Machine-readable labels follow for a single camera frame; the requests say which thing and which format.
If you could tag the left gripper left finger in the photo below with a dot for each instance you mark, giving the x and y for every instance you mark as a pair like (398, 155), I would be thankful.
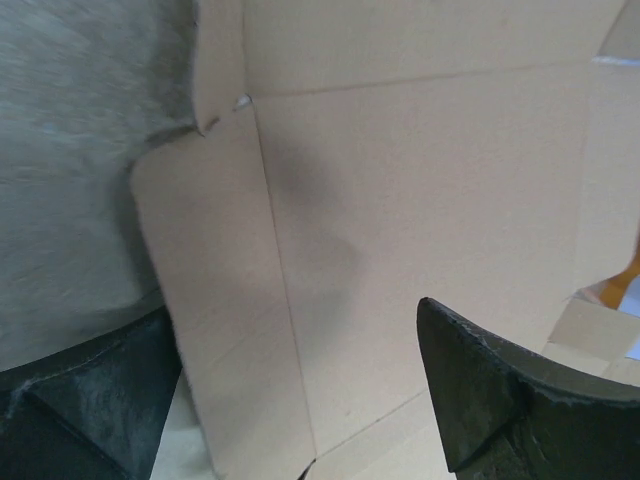
(93, 411)

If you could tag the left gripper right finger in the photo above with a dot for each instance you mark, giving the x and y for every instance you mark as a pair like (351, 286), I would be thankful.
(505, 412)

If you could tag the brown cardboard box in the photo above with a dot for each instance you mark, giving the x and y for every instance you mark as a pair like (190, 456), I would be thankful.
(353, 157)

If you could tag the wooden three-tier rack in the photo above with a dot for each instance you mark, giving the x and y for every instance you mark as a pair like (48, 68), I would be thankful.
(613, 289)

